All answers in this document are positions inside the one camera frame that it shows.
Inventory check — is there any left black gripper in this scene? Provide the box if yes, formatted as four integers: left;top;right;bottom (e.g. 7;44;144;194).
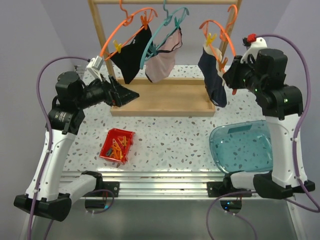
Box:
75;73;139;109

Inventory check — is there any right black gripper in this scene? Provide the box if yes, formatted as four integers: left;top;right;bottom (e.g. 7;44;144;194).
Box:
223;55;265;95

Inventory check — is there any orange clip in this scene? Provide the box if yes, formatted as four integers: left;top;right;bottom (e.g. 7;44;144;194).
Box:
217;57;228;73
140;15;149;30

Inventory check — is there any navy underwear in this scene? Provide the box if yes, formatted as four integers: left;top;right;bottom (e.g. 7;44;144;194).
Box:
198;43;227;108

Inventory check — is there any yellow clip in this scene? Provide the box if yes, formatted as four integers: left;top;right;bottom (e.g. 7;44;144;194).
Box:
113;40;123;54
205;32;217;47

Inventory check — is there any orange hanger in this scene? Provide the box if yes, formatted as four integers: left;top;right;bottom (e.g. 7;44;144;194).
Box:
100;0;158;63
199;4;238;62

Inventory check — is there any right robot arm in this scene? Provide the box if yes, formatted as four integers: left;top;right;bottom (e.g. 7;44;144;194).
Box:
207;48;316;200

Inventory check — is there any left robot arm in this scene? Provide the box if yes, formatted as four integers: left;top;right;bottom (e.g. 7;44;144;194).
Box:
13;71;140;222

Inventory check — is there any black underwear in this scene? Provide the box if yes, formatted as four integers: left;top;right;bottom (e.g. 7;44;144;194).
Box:
110;26;152;84

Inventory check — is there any pink underwear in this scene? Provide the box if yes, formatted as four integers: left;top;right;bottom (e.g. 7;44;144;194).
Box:
145;28;183;83

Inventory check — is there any teal hanger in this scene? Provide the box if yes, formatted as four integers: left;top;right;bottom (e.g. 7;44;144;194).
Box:
139;0;190;70

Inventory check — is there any red bin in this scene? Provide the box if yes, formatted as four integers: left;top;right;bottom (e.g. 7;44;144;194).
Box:
99;128;136;165

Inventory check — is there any wooden clothes rack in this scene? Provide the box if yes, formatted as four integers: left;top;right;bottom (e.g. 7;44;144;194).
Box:
87;0;242;117

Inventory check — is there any teal clip lower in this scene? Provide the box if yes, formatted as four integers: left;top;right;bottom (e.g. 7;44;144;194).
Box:
147;43;158;58

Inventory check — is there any teal clip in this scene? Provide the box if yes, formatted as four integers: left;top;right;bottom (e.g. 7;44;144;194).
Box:
174;17;180;30
147;43;158;58

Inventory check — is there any blue transparent tray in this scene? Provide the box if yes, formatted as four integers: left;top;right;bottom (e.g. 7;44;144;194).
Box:
209;120;273;174

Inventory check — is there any teal clip upper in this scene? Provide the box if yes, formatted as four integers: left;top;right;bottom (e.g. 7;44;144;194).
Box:
174;17;180;30

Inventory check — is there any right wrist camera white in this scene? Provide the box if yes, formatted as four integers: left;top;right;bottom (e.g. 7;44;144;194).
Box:
240;33;268;64

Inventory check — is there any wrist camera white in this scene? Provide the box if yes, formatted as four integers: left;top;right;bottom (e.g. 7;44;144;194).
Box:
86;55;104;80
240;33;268;64

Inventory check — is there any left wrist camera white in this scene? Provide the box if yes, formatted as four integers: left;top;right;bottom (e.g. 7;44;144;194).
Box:
86;55;104;80

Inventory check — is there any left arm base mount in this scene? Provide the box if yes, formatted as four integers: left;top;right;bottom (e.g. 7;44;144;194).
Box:
81;170;120;198

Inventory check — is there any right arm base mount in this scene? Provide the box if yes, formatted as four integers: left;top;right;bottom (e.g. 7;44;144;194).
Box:
206;172;252;198

